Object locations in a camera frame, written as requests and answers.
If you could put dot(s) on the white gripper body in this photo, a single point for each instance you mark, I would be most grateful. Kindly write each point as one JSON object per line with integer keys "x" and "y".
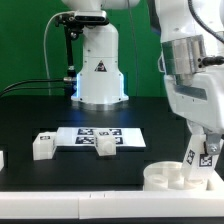
{"x": 202, "y": 102}

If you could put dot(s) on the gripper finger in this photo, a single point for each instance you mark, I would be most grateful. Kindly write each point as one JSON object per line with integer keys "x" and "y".
{"x": 213, "y": 146}

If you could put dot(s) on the white round stool seat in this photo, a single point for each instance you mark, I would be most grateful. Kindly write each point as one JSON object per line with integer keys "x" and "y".
{"x": 176, "y": 176}

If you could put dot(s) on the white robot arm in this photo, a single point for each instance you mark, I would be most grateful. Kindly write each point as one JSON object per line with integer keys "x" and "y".
{"x": 192, "y": 54}

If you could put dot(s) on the white marker sheet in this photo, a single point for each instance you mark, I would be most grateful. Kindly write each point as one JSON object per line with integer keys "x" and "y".
{"x": 83, "y": 136}

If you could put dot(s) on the white workspace border frame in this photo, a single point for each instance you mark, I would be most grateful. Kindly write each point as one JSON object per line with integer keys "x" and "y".
{"x": 115, "y": 204}

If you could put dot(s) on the black camera on stand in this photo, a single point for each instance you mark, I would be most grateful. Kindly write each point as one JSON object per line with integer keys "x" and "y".
{"x": 74, "y": 23}

